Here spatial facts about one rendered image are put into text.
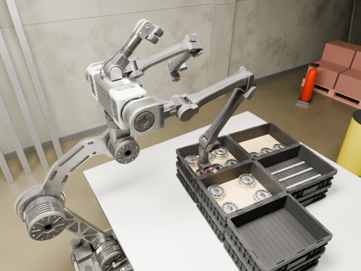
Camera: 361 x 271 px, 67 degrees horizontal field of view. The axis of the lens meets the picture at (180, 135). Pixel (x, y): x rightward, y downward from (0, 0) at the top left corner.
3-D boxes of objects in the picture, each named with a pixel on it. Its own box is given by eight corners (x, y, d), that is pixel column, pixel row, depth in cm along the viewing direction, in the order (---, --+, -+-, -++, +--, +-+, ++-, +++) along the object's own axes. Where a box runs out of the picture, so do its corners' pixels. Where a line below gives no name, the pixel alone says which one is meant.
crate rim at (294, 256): (265, 275, 113) (266, 272, 111) (225, 220, 135) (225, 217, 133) (333, 239, 127) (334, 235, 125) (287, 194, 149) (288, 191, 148)
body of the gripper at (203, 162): (204, 157, 169) (204, 147, 165) (212, 166, 161) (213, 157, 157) (194, 160, 167) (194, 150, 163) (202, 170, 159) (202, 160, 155)
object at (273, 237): (260, 286, 118) (266, 272, 112) (223, 233, 140) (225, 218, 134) (326, 250, 132) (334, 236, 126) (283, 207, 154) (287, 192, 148)
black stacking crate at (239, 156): (195, 192, 162) (196, 178, 156) (174, 163, 184) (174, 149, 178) (250, 173, 177) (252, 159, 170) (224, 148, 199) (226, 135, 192)
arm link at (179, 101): (166, 99, 116) (172, 106, 113) (186, 93, 120) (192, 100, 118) (164, 115, 122) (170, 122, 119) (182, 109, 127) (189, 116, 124)
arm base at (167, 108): (151, 120, 119) (149, 95, 112) (167, 115, 123) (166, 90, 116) (160, 129, 113) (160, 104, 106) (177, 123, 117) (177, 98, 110)
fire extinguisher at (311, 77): (307, 97, 444) (318, 60, 409) (316, 105, 423) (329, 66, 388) (292, 98, 439) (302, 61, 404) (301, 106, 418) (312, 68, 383)
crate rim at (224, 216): (224, 220, 135) (225, 217, 133) (196, 181, 157) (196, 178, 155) (287, 194, 149) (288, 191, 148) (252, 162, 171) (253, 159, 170)
